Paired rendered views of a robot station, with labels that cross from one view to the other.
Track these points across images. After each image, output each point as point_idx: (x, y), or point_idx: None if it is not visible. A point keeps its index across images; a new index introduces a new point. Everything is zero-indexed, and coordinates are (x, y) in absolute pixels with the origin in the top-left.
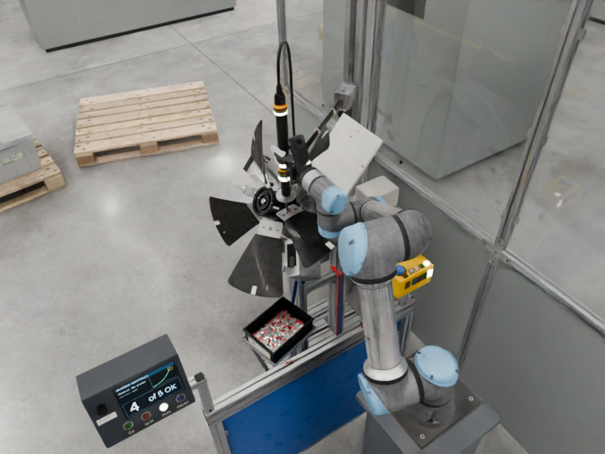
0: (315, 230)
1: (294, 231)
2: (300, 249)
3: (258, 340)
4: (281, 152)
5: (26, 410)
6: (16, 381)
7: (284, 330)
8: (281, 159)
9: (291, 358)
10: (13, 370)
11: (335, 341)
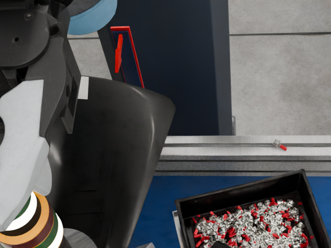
0: (70, 155)
1: (122, 199)
2: (150, 143)
3: (317, 214)
4: (17, 109)
5: None
6: None
7: (242, 238)
8: (59, 61)
9: (271, 153)
10: None
11: (170, 140)
